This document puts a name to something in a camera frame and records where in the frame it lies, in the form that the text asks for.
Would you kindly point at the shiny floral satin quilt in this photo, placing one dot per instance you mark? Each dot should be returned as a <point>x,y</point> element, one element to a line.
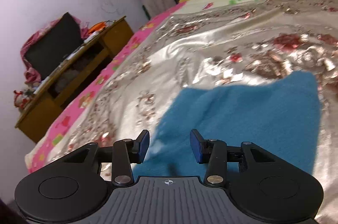
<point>252,44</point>

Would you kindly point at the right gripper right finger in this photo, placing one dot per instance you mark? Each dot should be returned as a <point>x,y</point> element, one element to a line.
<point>213,153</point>

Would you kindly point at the pink cream fleece blanket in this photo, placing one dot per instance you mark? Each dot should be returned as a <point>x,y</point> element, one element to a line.
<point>59,128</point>

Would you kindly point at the black television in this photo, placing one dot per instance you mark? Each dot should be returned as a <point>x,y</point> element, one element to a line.
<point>47,48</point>

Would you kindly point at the teal fleece sweater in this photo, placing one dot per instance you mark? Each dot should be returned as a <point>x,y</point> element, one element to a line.
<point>283,117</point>

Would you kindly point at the wooden side cabinet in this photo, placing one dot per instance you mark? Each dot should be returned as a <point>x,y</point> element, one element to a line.
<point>71,78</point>

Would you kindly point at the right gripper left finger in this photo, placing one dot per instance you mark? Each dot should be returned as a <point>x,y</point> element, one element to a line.
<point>125,153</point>

